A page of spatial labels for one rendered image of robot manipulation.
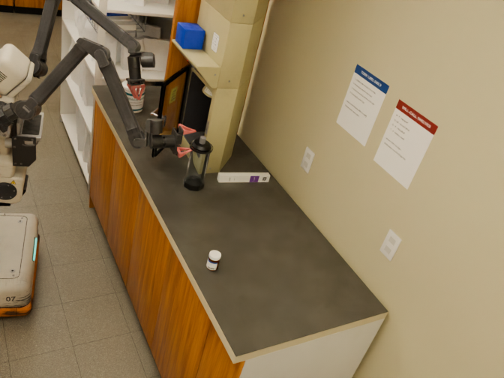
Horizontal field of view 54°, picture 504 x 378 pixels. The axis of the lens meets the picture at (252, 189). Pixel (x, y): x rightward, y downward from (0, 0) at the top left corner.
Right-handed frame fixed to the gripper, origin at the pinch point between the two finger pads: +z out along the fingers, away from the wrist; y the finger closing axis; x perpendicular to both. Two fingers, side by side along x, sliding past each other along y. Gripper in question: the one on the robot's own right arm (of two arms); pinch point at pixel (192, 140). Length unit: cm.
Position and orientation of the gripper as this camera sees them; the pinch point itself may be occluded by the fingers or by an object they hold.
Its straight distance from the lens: 227.0
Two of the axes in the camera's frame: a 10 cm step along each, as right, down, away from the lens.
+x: -4.5, -5.7, 6.8
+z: 8.6, -0.8, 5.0
